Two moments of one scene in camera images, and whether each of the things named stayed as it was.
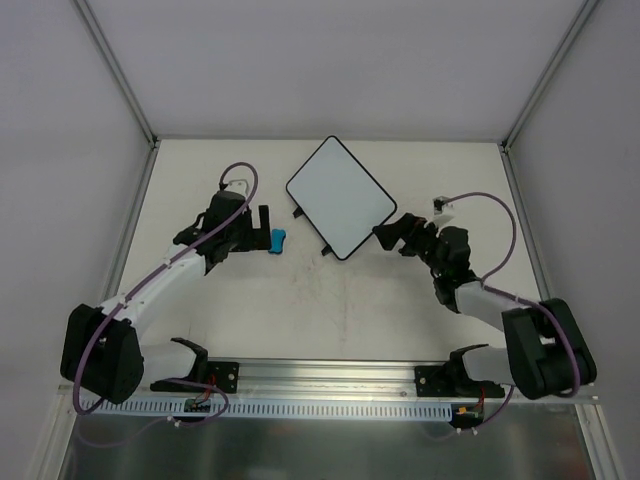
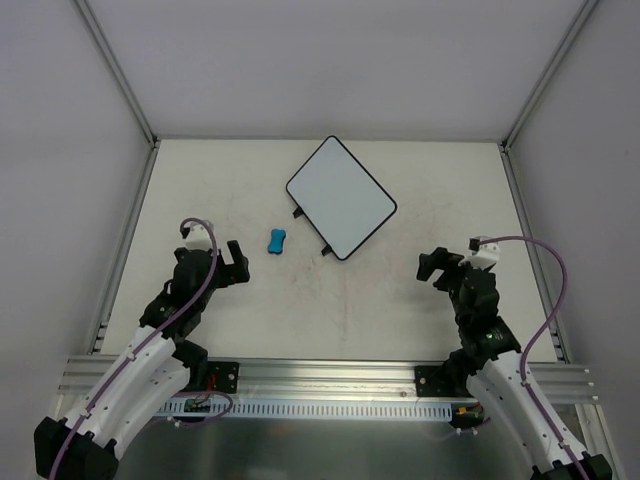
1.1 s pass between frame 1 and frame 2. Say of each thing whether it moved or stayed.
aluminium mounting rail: stayed
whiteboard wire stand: stayed
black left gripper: moved
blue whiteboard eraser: stayed
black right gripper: moved
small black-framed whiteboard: stayed
